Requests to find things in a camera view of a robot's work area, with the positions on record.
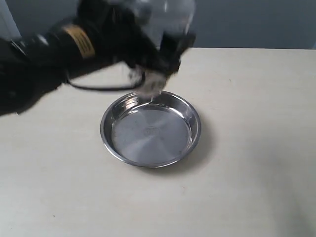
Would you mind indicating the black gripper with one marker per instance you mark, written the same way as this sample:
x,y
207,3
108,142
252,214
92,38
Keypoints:
x,y
117,31

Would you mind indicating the clear plastic shaker bottle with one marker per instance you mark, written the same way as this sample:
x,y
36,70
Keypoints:
x,y
166,23

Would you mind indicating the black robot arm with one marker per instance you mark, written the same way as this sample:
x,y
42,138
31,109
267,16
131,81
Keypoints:
x,y
31,67

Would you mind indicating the round stainless steel plate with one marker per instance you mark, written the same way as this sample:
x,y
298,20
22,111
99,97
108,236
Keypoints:
x,y
150,133

